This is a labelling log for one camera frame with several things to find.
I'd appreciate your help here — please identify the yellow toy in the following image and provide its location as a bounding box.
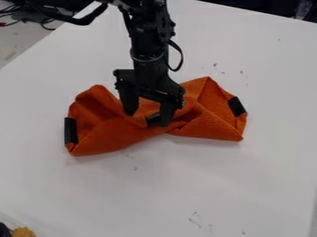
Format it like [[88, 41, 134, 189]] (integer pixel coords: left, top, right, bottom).
[[11, 227, 38, 237]]

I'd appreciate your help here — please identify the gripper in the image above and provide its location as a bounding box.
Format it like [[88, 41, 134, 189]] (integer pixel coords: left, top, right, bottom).
[[112, 57, 186, 128]]

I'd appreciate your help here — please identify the orange cloth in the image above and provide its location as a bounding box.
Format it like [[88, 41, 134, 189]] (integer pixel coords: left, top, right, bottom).
[[63, 76, 249, 156]]

